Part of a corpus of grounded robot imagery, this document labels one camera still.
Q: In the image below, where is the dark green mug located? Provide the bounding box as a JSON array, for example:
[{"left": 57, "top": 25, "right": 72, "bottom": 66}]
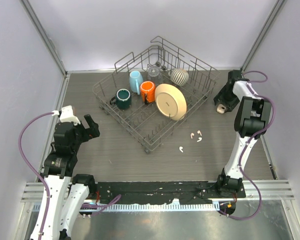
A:
[{"left": 109, "top": 88, "right": 132, "bottom": 110}]

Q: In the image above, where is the aluminium frame post right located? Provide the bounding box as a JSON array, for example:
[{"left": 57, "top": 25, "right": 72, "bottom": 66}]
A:
[{"left": 240, "top": 0, "right": 287, "bottom": 72}]

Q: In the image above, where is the beige plate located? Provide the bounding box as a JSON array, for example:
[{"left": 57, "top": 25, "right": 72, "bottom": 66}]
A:
[{"left": 155, "top": 83, "right": 187, "bottom": 121}]

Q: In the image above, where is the white slotted cable duct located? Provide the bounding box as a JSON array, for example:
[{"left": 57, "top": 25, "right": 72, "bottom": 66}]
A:
[{"left": 104, "top": 201, "right": 220, "bottom": 213}]

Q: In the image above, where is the aluminium frame rail front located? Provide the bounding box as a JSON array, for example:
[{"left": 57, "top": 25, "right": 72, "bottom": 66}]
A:
[{"left": 20, "top": 180, "right": 295, "bottom": 203}]

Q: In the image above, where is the orange mug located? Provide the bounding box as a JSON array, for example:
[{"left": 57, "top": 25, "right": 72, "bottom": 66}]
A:
[{"left": 139, "top": 81, "right": 156, "bottom": 105}]

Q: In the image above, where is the striped ceramic mug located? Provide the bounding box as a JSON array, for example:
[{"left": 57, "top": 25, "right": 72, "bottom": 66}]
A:
[{"left": 168, "top": 68, "right": 190, "bottom": 87}]

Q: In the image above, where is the clear glass cup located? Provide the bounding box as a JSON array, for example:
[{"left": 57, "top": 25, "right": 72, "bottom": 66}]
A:
[{"left": 147, "top": 65, "right": 163, "bottom": 86}]

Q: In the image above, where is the aluminium frame post left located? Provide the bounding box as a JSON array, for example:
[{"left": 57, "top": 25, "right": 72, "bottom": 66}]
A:
[{"left": 19, "top": 0, "right": 68, "bottom": 77}]

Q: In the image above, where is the purple cable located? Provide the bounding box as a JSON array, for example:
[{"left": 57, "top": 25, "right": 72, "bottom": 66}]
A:
[
  {"left": 218, "top": 70, "right": 276, "bottom": 221},
  {"left": 17, "top": 111, "right": 60, "bottom": 236}
]

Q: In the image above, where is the grey wire dish rack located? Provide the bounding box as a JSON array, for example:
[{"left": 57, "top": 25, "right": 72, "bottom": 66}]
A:
[{"left": 92, "top": 36, "right": 219, "bottom": 153}]

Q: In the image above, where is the light blue mug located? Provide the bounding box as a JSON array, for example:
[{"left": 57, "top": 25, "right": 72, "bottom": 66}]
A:
[{"left": 129, "top": 70, "right": 144, "bottom": 95}]

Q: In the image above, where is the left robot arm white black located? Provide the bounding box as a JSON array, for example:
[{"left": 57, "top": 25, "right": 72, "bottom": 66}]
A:
[{"left": 30, "top": 114, "right": 100, "bottom": 240}]

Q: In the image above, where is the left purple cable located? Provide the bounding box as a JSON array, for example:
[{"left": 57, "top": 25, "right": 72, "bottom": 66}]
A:
[{"left": 17, "top": 111, "right": 60, "bottom": 236}]

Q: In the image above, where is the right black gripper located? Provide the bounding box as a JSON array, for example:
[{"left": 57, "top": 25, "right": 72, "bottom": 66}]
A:
[{"left": 213, "top": 86, "right": 240, "bottom": 113}]

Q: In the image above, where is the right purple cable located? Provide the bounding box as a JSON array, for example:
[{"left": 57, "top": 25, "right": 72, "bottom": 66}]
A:
[{"left": 218, "top": 70, "right": 276, "bottom": 221}]

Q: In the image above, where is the aluminium frame post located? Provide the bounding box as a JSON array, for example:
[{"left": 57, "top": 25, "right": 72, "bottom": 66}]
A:
[
  {"left": 240, "top": 0, "right": 287, "bottom": 72},
  {"left": 19, "top": 0, "right": 68, "bottom": 77}
]

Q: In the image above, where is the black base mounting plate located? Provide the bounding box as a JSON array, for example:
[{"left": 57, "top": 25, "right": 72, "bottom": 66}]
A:
[{"left": 88, "top": 181, "right": 246, "bottom": 205}]

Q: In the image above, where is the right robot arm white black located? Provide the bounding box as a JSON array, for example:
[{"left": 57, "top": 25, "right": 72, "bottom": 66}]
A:
[{"left": 213, "top": 70, "right": 272, "bottom": 198}]

